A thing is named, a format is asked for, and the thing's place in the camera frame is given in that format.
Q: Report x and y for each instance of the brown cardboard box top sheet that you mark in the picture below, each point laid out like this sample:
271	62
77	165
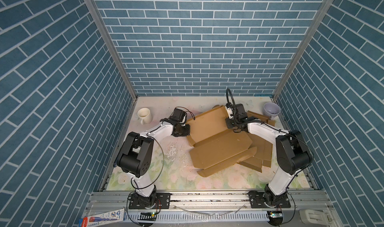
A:
215	146

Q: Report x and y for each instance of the lavender ceramic mug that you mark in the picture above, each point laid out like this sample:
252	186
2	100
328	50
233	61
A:
271	110

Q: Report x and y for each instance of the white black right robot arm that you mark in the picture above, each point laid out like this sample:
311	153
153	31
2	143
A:
293	154

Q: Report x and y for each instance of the white ceramic mug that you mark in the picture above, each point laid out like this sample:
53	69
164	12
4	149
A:
145	116

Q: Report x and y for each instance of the brown cardboard box lower sheet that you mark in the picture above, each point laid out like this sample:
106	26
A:
263	156

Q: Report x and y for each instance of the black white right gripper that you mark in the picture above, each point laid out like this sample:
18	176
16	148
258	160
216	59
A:
227	122

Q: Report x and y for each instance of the white plastic device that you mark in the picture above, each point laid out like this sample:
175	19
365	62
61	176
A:
309	216

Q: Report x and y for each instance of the aluminium left corner post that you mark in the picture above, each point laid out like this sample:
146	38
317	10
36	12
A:
92	7

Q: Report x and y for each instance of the white slotted cable duct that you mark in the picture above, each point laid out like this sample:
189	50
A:
181	217

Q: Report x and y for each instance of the brown cardboard box sheet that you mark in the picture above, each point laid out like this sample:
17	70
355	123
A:
263	156
215	146

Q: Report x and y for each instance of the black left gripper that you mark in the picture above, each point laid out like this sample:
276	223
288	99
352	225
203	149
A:
186	131

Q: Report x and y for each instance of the white red blue carton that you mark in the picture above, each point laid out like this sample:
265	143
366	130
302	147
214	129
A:
103	219

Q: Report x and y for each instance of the aluminium corner post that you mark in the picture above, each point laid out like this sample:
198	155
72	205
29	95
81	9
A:
92	7
319	16

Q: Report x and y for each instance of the aluminium right corner post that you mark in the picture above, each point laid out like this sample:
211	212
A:
319	16

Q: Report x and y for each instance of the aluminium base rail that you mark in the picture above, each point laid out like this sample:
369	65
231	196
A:
211	201

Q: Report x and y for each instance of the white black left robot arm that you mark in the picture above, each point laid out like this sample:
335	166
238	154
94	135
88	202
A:
135	155

